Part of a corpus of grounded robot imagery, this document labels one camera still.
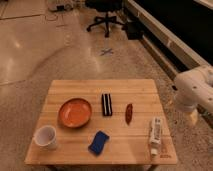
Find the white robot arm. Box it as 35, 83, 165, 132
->
173, 65, 213, 113

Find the black white striped block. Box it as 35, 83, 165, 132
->
101, 94, 113, 116

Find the red brown sausage toy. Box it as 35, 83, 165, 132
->
125, 103, 133, 125

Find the orange plate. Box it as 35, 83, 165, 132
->
58, 98, 92, 128

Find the wooden table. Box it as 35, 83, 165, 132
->
25, 79, 177, 165

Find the black box on floor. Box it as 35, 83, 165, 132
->
125, 21, 144, 40

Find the blue sponge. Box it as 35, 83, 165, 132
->
88, 131, 110, 155

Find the white tube bottle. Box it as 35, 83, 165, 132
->
149, 117, 162, 156

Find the black office chair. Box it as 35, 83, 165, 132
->
85, 0, 124, 38

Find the white cup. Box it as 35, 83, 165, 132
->
34, 125, 57, 149

